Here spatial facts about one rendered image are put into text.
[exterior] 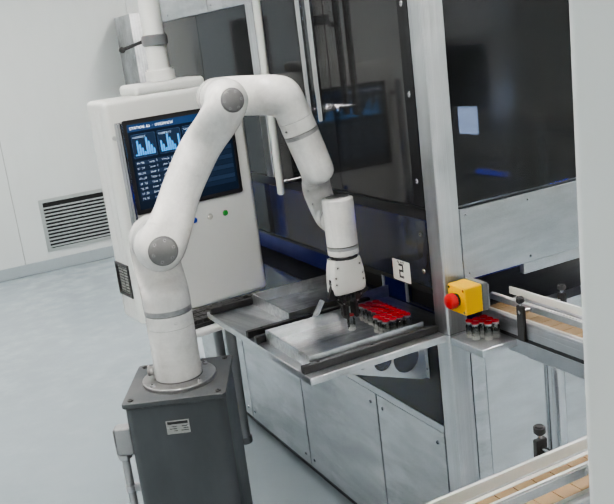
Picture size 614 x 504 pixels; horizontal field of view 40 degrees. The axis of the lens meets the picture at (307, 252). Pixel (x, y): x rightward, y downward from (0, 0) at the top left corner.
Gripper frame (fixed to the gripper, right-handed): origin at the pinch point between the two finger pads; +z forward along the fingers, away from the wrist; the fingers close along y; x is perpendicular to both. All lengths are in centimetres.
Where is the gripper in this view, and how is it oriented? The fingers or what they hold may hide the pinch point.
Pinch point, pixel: (349, 309)
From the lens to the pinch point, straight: 230.7
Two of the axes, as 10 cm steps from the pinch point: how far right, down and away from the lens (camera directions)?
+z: 1.2, 9.6, 2.5
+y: -8.8, 2.2, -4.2
